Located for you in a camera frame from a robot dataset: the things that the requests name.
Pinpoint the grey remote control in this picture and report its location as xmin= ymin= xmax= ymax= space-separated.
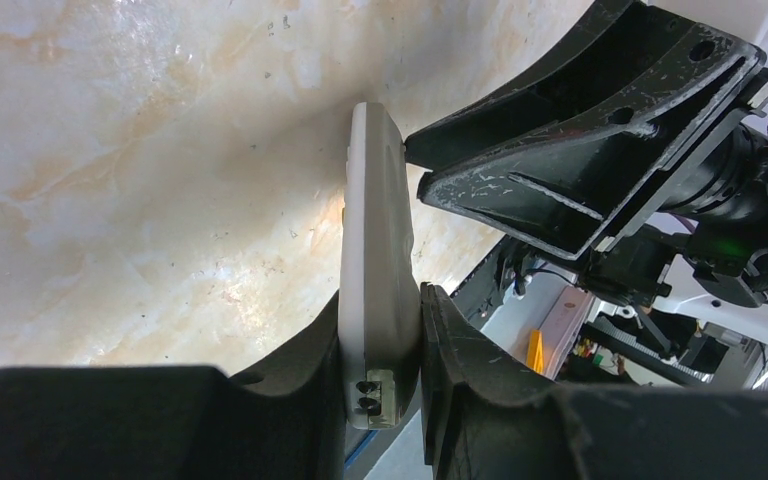
xmin=338 ymin=102 xmax=422 ymax=430

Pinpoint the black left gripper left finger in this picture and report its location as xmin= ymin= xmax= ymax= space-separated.
xmin=0 ymin=299 xmax=346 ymax=479

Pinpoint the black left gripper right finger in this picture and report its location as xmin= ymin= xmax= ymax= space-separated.
xmin=420 ymin=283 xmax=768 ymax=479

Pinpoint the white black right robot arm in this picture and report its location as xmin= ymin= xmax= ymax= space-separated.
xmin=406 ymin=1 xmax=768 ymax=345

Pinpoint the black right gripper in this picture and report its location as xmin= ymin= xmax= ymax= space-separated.
xmin=418 ymin=39 xmax=768 ymax=308

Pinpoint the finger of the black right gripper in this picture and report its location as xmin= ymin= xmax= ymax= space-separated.
xmin=403 ymin=0 xmax=697 ymax=172

